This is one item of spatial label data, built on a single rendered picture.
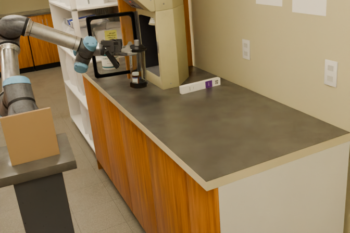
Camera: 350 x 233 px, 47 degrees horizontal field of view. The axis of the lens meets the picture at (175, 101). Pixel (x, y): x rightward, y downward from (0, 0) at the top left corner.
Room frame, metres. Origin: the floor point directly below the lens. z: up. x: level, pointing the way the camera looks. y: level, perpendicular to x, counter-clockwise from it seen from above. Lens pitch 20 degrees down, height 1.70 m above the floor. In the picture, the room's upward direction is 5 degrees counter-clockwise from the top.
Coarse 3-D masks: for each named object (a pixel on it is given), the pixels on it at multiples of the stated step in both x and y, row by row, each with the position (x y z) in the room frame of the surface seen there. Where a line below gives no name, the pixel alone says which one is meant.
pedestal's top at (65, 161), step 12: (60, 144) 1.65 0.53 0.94; (0, 156) 1.59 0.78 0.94; (60, 156) 1.53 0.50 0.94; (72, 156) 1.52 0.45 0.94; (0, 168) 1.47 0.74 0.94; (12, 168) 1.46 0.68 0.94; (24, 168) 1.45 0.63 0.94; (36, 168) 1.44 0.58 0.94; (48, 168) 1.45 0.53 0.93; (60, 168) 1.46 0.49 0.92; (72, 168) 1.48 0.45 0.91; (0, 180) 1.38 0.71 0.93; (12, 180) 1.40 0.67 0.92; (24, 180) 1.41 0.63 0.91
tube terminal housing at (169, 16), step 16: (160, 0) 2.32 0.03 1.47; (176, 0) 2.41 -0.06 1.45; (160, 16) 2.31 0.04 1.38; (176, 16) 2.39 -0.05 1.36; (160, 32) 2.31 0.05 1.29; (176, 32) 2.37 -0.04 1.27; (160, 48) 2.31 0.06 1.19; (176, 48) 2.35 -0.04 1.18; (160, 64) 2.30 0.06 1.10; (176, 64) 2.34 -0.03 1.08; (160, 80) 2.32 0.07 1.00; (176, 80) 2.34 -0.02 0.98
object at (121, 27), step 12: (96, 24) 2.52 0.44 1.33; (108, 24) 2.53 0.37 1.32; (120, 24) 2.55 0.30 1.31; (96, 36) 2.51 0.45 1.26; (108, 36) 2.53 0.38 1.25; (120, 36) 2.55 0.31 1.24; (132, 36) 2.57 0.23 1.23; (96, 60) 2.51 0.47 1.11; (108, 60) 2.53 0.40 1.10; (120, 60) 2.54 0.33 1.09; (108, 72) 2.52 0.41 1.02
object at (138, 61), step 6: (144, 48) 2.20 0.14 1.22; (138, 54) 2.18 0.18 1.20; (144, 54) 2.21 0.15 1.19; (132, 60) 2.19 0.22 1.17; (138, 60) 2.18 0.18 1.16; (144, 60) 2.21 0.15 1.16; (132, 66) 2.19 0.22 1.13; (138, 66) 2.18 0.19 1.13; (144, 66) 2.20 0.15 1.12; (132, 72) 2.19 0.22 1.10; (138, 72) 2.18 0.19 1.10; (144, 72) 2.20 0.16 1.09; (132, 78) 2.19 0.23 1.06; (138, 78) 2.18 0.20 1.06; (144, 78) 2.20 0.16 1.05
